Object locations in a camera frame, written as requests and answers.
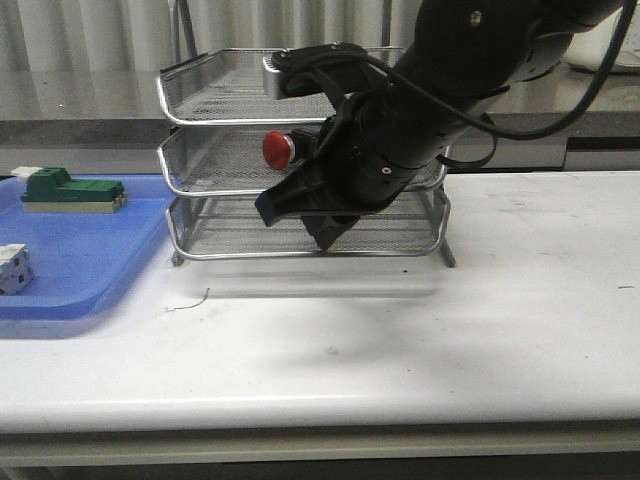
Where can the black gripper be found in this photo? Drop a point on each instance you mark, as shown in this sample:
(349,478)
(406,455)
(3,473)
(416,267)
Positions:
(377,143)

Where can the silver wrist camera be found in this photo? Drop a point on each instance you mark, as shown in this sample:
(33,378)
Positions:
(274,67)

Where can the grey back counter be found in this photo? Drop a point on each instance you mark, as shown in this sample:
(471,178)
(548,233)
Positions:
(111,122)

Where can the white terminal block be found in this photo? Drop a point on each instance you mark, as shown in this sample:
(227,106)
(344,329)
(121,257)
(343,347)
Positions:
(16,270)

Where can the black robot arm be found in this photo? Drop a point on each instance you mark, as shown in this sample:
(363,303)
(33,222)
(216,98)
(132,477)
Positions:
(466,54)

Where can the green electrical module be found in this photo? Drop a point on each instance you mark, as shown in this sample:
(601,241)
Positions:
(54,190)

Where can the red emergency stop button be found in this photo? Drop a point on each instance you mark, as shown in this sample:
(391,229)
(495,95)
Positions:
(283,149)

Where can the white appliance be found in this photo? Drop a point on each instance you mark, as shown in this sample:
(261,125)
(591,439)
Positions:
(587,50)

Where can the blue plastic tray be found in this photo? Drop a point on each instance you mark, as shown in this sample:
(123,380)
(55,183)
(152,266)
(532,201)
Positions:
(81,259)

